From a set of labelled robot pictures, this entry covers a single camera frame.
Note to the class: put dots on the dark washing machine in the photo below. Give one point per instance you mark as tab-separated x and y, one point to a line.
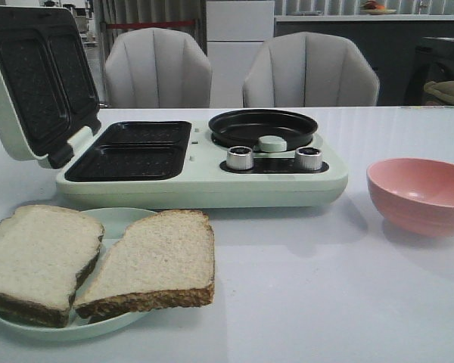
433	62

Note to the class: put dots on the green breakfast maker lid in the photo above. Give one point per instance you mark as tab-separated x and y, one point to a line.
47	93

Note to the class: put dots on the fruit plate on counter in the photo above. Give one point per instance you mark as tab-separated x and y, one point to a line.
372	7

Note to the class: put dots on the grey upholstered chair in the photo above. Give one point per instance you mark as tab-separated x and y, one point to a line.
157	68
310	70

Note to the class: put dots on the white refrigerator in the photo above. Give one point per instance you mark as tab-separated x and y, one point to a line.
235	32

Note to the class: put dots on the left silver control knob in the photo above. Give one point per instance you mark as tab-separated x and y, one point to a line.
239	158

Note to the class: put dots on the dark kitchen counter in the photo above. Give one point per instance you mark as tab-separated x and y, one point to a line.
388	42

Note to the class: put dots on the black round frying pan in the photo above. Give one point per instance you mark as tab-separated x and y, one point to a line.
245	127

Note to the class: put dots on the pink plastic bowl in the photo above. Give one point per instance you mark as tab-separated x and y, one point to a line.
414	194

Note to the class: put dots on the green breakfast maker base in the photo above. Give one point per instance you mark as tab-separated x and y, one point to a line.
176	164

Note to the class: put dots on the left grey upholstered chair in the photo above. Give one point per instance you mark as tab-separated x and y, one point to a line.
157	68

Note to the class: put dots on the right silver control knob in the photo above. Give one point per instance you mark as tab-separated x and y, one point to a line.
308	158

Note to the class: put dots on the right grey upholstered chair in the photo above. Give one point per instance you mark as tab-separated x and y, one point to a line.
310	70

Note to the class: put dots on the bread slice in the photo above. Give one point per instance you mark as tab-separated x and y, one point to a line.
46	253
166	260

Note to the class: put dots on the light green round plate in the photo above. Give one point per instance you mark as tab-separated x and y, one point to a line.
115	222

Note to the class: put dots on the silver control knob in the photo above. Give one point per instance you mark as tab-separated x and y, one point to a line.
308	158
239	158

